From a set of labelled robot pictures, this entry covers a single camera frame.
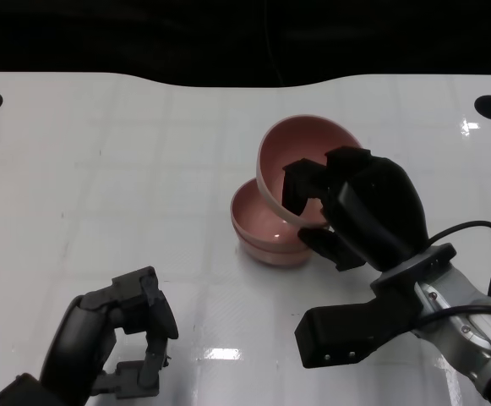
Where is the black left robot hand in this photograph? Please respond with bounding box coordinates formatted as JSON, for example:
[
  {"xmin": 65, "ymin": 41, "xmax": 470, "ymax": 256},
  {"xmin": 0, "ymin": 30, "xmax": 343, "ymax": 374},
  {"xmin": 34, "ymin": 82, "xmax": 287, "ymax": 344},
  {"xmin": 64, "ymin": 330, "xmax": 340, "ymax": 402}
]
[{"xmin": 37, "ymin": 265, "xmax": 179, "ymax": 406}]

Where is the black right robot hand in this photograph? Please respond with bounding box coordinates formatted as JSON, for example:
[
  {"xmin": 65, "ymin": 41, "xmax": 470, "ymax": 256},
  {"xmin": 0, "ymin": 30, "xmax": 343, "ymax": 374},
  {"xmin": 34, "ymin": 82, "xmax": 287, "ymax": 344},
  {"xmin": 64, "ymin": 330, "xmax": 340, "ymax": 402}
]
[{"xmin": 281, "ymin": 145, "xmax": 430, "ymax": 272}]

